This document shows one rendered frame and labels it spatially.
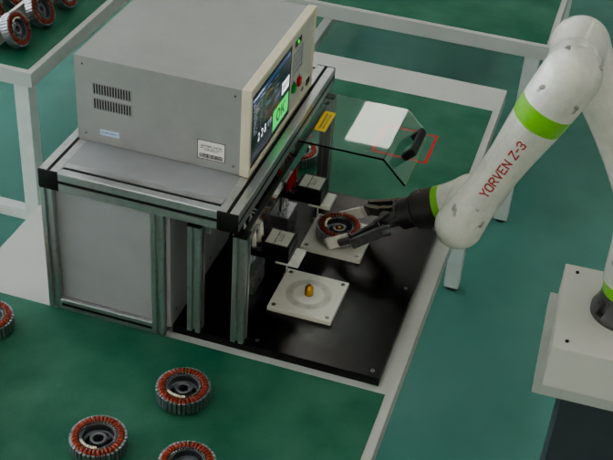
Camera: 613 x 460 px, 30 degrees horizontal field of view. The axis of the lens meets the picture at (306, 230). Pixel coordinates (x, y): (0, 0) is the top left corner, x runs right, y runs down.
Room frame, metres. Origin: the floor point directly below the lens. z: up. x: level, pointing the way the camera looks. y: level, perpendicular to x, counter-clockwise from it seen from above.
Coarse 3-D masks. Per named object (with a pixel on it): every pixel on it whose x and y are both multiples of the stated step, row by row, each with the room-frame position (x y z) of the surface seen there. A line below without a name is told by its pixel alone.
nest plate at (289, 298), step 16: (288, 272) 2.10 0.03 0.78; (304, 272) 2.11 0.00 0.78; (288, 288) 2.04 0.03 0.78; (304, 288) 2.05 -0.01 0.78; (320, 288) 2.05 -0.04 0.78; (336, 288) 2.06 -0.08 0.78; (272, 304) 1.98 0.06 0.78; (288, 304) 1.99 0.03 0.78; (304, 304) 1.99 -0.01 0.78; (320, 304) 2.00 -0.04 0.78; (336, 304) 2.00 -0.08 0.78; (320, 320) 1.94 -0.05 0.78
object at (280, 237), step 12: (276, 228) 2.08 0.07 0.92; (228, 240) 2.05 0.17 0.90; (264, 240) 2.03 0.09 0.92; (276, 240) 2.04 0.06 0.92; (288, 240) 2.04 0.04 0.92; (252, 252) 2.03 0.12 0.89; (264, 252) 2.02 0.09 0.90; (276, 252) 2.02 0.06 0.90; (288, 252) 2.01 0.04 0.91; (300, 252) 2.05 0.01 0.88; (288, 264) 2.01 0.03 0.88
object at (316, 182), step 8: (304, 176) 2.30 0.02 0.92; (312, 176) 2.30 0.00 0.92; (320, 176) 2.31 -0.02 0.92; (272, 184) 2.29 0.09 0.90; (296, 184) 2.30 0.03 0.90; (304, 184) 2.27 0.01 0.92; (312, 184) 2.27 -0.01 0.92; (320, 184) 2.27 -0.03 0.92; (280, 192) 2.27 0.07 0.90; (288, 192) 2.26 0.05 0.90; (296, 192) 2.26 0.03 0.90; (304, 192) 2.25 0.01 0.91; (312, 192) 2.25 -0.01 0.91; (320, 192) 2.24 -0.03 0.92; (280, 200) 2.27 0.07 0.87; (296, 200) 2.25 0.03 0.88; (304, 200) 2.25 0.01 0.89; (312, 200) 2.24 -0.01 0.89; (320, 200) 2.24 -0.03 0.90; (328, 200) 2.27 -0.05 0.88; (280, 208) 2.27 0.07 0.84; (320, 208) 2.24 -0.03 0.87; (328, 208) 2.24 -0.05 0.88
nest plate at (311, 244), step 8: (312, 224) 2.30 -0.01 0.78; (312, 232) 2.27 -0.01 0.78; (304, 240) 2.23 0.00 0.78; (312, 240) 2.24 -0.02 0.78; (304, 248) 2.21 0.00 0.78; (312, 248) 2.20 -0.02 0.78; (320, 248) 2.20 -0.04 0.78; (336, 248) 2.21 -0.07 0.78; (344, 248) 2.21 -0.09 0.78; (352, 248) 2.21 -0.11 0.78; (360, 248) 2.22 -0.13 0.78; (336, 256) 2.19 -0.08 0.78; (344, 256) 2.18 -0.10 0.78; (352, 256) 2.18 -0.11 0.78; (360, 256) 2.18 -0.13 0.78
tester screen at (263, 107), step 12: (288, 60) 2.21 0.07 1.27; (276, 72) 2.14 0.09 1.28; (288, 72) 2.22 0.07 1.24; (276, 84) 2.14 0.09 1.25; (264, 96) 2.06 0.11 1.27; (264, 108) 2.06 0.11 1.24; (264, 120) 2.07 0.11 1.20; (252, 132) 2.00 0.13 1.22; (252, 144) 2.00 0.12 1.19; (264, 144) 2.08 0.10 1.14
